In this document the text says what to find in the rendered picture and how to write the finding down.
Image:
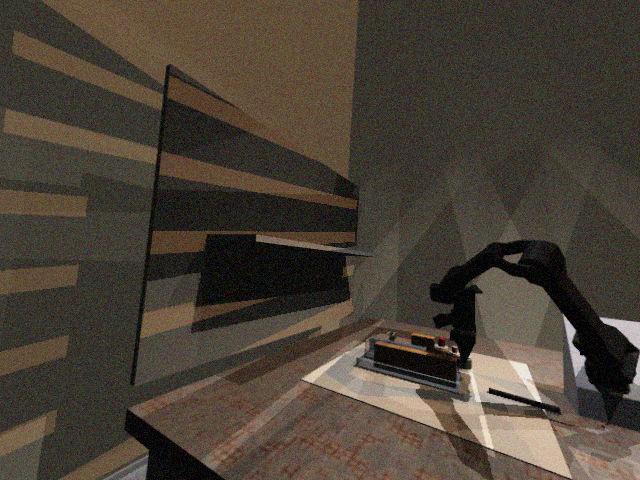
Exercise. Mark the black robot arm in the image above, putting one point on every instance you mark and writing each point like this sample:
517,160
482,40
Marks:
610,359

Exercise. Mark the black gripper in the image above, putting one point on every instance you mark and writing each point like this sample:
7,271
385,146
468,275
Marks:
462,333

